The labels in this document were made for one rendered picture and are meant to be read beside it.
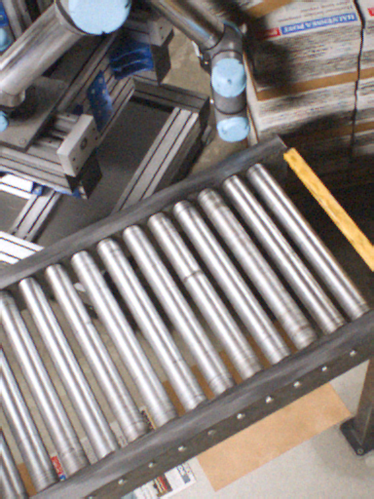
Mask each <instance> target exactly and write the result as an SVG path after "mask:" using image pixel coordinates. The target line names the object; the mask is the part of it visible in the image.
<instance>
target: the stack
mask: <svg viewBox="0 0 374 499"><path fill-rule="evenodd" d="M239 29H240V32H241V37H242V41H243V48H244V50H245V54H246V58H247V62H248V65H249V68H250V72H251V76H252V79H253V82H254V85H255V89H256V95H257V96H258V92H261V91H265V90H270V89H275V88H279V87H284V86H289V84H294V83H298V82H303V81H308V80H313V79H317V78H323V77H327V76H332V75H338V74H343V73H348V72H354V71H357V67H358V66H359V68H360V70H361V69H365V68H371V67H374V0H296V1H294V2H291V3H289V4H286V5H284V6H282V7H280V8H278V9H276V10H273V11H272V12H270V13H268V14H265V15H263V16H261V18H258V19H255V20H253V21H251V22H249V23H247V24H243V25H241V26H239ZM243 60H244V67H245V72H246V76H247V82H246V83H247V85H246V94H247V104H248V107H249V110H250V114H251V118H252V122H253V125H254V128H255V130H256V131H257V133H258V137H259V140H260V141H262V140H265V139H267V138H269V137H271V136H274V135H276V134H277V136H278V137H279V139H280V140H283V139H288V138H293V137H296V136H300V135H306V134H313V133H314V132H319V131H324V130H328V129H333V128H339V127H344V126H348V125H351V124H352V123H353V121H354V123H355V125H358V124H362V123H368V122H372V121H374V77H371V78H365V79H361V80H359V78H358V76H357V81H354V82H353V83H348V84H343V85H339V86H333V87H328V88H323V89H317V90H313V91H308V92H303V93H298V94H294V95H289V96H279V97H274V98H269V99H264V100H259V101H258V100H256V96H255V93H254V90H253V87H252V83H251V80H250V76H249V73H248V70H247V65H246V62H245V59H244V56H243ZM357 64H358V65H357ZM291 148H295V151H296V152H297V153H298V154H299V156H300V157H301V158H303V159H304V160H305V162H306V163H307V164H308V166H309V167H310V168H311V170H312V171H313V173H314V174H315V175H317V176H324V175H329V174H335V173H343V172H345V171H346V169H350V172H351V171H354V170H358V169H363V168H368V167H372V166H374V129H373V130H368V132H363V133H358V134H354V130H353V133H352V134H345V135H341V136H336V137H332V138H327V139H323V140H317V141H313V142H308V143H304V144H298V145H294V146H289V147H287V151H289V150H291ZM371 182H374V173H370V174H364V175H360V176H355V177H351V178H349V177H348V176H347V177H346V178H343V180H339V181H334V182H328V183H324V184H323V185H324V186H325V187H326V189H327V190H328V191H331V190H336V189H341V188H346V187H352V186H357V185H360V184H366V183H371ZM284 193H286V194H287V195H288V198H289V199H290V200H291V202H292V203H293V204H294V205H295V207H296V208H297V209H298V211H299V212H300V213H302V212H307V211H312V210H316V209H321V208H322V205H321V204H320V203H319V201H318V200H312V201H308V202H305V197H307V195H309V196H311V194H312V193H311V191H310V190H309V189H308V188H307V187H303V188H297V189H292V190H287V191H284ZM333 197H334V198H335V200H336V201H337V202H338V203H339V205H341V204H346V203H351V202H356V201H360V200H366V199H371V198H374V187H373V188H368V189H362V190H357V191H354V192H349V193H343V194H338V196H333Z"/></svg>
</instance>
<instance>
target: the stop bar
mask: <svg viewBox="0 0 374 499"><path fill-rule="evenodd" d="M283 158H284V160H285V161H287V162H288V164H289V166H290V167H291V168H292V169H293V170H294V171H295V173H296V174H297V175H298V176H299V178H300V179H302V181H303V182H304V184H305V185H306V186H307V188H308V189H309V190H310V191H311V193H312V194H313V196H314V197H315V199H316V200H318V201H319V203H320V204H321V205H322V207H323V208H324V209H325V211H326V213H327V214H328V215H329V216H330V218H332V219H333V220H334V221H335V223H336V224H337V226H338V228H339V229H340V230H341V231H342V233H343V234H344V235H345V236H346V238H348V239H349V240H350V242H351V244H352V245H353V246H354V248H355V249H356V250H357V252H358V253H359V254H360V255H361V258H363V259H364V260H365V261H366V263H367V264H368V265H369V267H370V268H371V269H372V270H373V273H374V247H373V246H372V245H371V244H370V243H369V240H368V239H367V238H366V237H365V235H364V234H362V233H361V232H360V230H359V229H358V228H357V227H356V224H355V223H354V222H353V220H352V219H351V218H350V217H349V216H348V214H347V213H345V212H344V210H343V208H342V207H341V206H340V205H339V203H338V202H337V201H336V200H335V198H334V197H333V196H331V194H330V192H329V191H328V190H327V189H326V187H325V186H324V185H323V184H322V183H321V181H320V180H319V178H318V176H317V175H315V174H314V173H313V171H312V170H311V168H310V167H309V166H308V164H307V163H306V162H305V160H304V159H303V158H301V157H300V156H299V154H298V153H297V152H296V151H295V148H291V150H289V151H287V152H284V153H283Z"/></svg>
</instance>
